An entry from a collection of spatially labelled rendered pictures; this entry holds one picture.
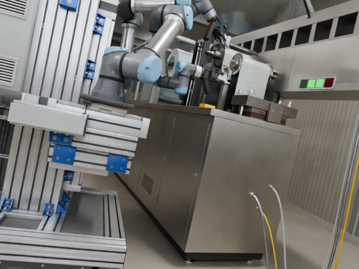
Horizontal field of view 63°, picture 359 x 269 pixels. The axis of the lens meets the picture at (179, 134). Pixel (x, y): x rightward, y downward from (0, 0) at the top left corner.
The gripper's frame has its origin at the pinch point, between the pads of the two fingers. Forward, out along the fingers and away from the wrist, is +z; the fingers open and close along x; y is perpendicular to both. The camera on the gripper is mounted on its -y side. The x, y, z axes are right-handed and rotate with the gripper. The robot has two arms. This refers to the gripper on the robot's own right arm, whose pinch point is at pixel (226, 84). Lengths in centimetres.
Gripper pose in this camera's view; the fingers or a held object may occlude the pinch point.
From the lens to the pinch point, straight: 191.8
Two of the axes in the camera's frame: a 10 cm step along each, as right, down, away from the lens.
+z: 8.9, 1.8, 4.2
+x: -4.0, -1.2, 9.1
